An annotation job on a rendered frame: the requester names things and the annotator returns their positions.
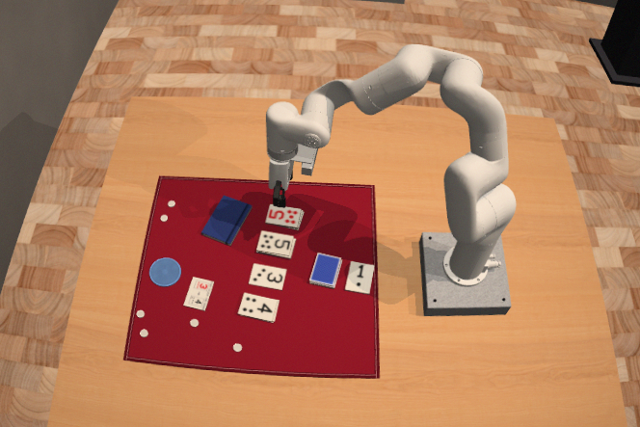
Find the dark red cloth mat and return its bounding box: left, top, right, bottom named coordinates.
left=128, top=179, right=375, bottom=374
left=123, top=175, right=380, bottom=378

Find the blue flat disc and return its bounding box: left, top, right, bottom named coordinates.
left=149, top=257, right=181, bottom=287

